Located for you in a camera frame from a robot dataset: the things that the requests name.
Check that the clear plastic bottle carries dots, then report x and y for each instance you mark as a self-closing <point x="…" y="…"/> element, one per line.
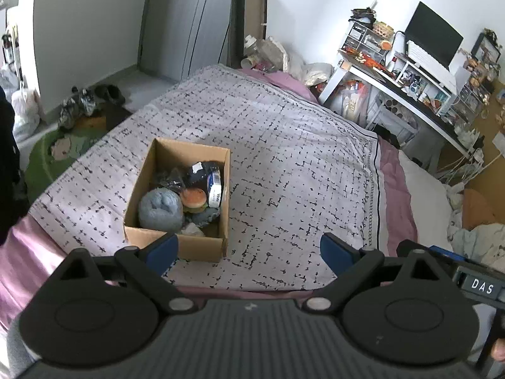
<point x="252" y="45"/>

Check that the burger plush toy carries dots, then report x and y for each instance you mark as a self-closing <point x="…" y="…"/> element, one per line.
<point x="193" y="198"/>

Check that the pale blue plastic bag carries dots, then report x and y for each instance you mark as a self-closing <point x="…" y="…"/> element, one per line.
<point x="8" y="81"/>

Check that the clear plastic bag with items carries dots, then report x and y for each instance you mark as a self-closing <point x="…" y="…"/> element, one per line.
<point x="351" y="98"/>

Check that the blue tissue pack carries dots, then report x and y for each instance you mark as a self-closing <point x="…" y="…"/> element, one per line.
<point x="215" y="189"/>

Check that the paper cup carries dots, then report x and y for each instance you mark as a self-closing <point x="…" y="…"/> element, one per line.
<point x="248" y="63"/>

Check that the pale crumpled cloth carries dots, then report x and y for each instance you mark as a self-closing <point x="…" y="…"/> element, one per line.
<point x="477" y="241"/>

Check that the clear desktop organizer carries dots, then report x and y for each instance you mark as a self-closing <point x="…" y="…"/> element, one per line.
<point x="469" y="94"/>

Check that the clear bag with dark item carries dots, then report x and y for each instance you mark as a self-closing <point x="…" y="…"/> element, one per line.
<point x="169" y="179"/>

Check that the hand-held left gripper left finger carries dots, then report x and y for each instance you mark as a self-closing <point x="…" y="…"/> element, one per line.
<point x="163" y="250"/>

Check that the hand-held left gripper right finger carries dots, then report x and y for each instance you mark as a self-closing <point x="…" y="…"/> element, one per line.
<point x="335" y="252"/>

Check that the picture frame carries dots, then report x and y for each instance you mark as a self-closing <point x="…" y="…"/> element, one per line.
<point x="487" y="47"/>

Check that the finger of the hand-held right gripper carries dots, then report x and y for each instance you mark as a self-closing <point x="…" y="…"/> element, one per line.
<point x="442" y="252"/>

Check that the grey-blue round plush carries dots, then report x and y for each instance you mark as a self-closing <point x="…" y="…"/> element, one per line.
<point x="159" y="209"/>

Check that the white plastic bag red print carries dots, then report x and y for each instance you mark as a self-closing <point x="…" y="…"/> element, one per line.
<point x="25" y="114"/>

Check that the white pillow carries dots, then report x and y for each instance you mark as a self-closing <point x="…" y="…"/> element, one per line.
<point x="426" y="197"/>

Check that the green rug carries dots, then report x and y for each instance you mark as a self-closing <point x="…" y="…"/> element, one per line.
<point x="39" y="158"/>

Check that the black monitor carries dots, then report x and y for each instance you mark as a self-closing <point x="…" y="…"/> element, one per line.
<point x="434" y="35"/>

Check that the dark slippers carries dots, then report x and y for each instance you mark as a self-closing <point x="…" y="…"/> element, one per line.
<point x="110" y="92"/>

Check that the camouflage shoes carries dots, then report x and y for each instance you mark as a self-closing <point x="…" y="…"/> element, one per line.
<point x="77" y="104"/>

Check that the dark cloth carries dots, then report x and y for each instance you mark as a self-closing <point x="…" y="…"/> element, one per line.
<point x="8" y="154"/>

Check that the grey wardrobe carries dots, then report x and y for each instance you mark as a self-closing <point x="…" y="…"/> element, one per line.
<point x="185" y="23"/>

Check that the crumpled white plastic bag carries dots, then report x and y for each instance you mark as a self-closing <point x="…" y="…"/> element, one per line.
<point x="315" y="73"/>

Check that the white drawer organizer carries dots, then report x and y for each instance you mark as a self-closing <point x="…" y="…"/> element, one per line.
<point x="363" y="37"/>

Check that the greyish plastic bag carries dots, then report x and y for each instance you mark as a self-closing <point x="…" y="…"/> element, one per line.
<point x="274" y="53"/>

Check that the cardboard box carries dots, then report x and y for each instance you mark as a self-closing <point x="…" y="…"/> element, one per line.
<point x="205" y="248"/>

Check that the light blue frilled plush toy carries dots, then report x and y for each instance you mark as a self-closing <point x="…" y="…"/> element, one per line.
<point x="205" y="217"/>

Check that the brown board with dark frame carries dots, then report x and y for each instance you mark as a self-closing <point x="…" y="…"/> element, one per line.
<point x="252" y="19"/>

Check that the white tissue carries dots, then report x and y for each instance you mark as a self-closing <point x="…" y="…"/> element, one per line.
<point x="191" y="229"/>

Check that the white black-patterned blanket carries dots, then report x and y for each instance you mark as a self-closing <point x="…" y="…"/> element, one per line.
<point x="296" y="166"/>

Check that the person's right hand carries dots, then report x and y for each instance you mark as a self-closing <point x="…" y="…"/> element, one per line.
<point x="499" y="350"/>

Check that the white keyboard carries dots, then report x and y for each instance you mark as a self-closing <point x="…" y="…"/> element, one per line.
<point x="430" y="63"/>

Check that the woven basket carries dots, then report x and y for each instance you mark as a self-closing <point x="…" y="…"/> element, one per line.
<point x="383" y="29"/>

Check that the white desk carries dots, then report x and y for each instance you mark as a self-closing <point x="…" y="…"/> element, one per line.
<point x="410" y="98"/>

